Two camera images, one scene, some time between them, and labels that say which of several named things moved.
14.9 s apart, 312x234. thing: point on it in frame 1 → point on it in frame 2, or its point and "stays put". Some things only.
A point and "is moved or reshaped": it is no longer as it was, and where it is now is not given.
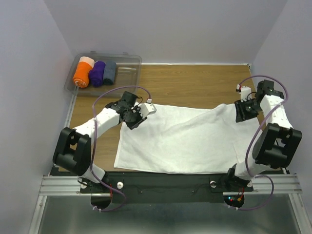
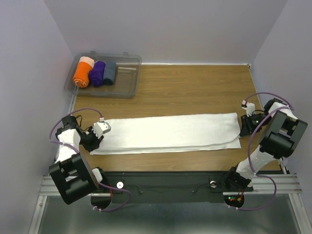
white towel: (181, 139) is moved or reshaped
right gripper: (241, 114) → (246, 127)
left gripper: (131, 126) → (95, 144)
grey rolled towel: (109, 72) stays put
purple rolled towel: (97, 74) stays put
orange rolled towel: (81, 78) stays put
